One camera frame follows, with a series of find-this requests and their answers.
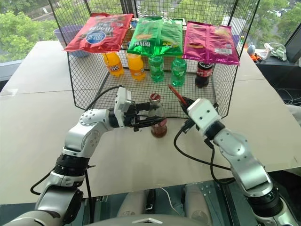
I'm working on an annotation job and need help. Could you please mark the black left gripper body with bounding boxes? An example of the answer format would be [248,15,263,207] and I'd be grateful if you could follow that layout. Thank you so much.
[123,102,143,129]

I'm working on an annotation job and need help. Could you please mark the purple plastic bucket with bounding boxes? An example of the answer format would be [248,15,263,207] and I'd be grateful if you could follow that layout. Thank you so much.
[53,25,89,58]

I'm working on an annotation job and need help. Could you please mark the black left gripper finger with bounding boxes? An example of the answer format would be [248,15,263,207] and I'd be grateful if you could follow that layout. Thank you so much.
[136,102,152,113]
[133,116,166,132]

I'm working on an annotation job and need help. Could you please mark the thin white cable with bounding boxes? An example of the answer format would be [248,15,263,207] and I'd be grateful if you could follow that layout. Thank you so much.
[159,186,187,216]

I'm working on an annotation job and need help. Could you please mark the green chips bag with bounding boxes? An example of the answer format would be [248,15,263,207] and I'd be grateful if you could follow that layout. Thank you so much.
[152,18,184,57]
[127,16,164,57]

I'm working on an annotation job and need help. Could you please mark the green soda bottle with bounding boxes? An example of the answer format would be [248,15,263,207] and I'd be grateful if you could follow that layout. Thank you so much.
[170,56,188,87]
[147,56,166,83]

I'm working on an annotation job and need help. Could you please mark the dark cola bottle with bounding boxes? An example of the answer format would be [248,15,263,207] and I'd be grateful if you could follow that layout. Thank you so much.
[194,60,215,89]
[148,93,168,139]

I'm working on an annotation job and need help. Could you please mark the white cloth bundle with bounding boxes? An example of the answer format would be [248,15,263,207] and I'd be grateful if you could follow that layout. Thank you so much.
[264,42,288,62]

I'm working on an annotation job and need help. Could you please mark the grey robot torso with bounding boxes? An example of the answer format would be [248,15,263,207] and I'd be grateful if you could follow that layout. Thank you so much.
[0,210,258,226]

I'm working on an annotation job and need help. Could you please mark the black left elbow cable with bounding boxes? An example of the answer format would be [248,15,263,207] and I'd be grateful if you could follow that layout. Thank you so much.
[30,164,97,226]

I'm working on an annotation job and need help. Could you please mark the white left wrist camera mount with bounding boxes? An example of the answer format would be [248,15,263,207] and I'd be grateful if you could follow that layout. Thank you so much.
[113,86,137,129]

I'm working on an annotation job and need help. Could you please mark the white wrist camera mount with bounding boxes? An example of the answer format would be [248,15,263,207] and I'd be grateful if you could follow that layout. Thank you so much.
[113,86,137,129]
[186,98,222,137]

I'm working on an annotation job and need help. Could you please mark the orange soda bottle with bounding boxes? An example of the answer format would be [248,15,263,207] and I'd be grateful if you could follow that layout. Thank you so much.
[127,52,147,81]
[102,51,125,77]

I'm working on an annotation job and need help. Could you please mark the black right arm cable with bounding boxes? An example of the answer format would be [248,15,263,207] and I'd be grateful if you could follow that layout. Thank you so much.
[173,119,236,185]

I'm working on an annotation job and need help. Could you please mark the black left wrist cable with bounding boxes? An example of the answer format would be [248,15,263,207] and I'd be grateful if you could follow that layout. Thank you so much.
[85,85,124,112]

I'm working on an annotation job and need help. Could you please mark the blue plush toy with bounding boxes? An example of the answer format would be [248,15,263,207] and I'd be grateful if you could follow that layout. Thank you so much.
[247,42,257,56]

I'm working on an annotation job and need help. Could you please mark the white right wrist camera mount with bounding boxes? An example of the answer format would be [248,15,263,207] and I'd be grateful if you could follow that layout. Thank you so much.
[186,98,222,137]

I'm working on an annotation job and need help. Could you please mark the magenta chips bag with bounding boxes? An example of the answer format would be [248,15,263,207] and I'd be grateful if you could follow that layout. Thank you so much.
[182,21,240,66]

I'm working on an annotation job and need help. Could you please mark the tangled thin cables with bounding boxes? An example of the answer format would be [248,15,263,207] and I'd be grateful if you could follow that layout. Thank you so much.
[277,88,301,107]

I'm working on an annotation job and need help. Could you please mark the red chips bag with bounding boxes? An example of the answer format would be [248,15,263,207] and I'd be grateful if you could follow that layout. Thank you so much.
[63,12,135,54]

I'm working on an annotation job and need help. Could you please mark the black wire mesh rack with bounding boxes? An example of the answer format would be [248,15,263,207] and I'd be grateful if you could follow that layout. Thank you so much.
[48,0,261,119]

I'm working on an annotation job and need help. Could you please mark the red bottle opener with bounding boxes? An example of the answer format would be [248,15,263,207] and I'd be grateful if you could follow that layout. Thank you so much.
[167,84,188,105]

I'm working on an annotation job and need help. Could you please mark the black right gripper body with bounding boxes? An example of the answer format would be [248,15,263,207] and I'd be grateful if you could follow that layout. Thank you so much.
[180,106,199,134]

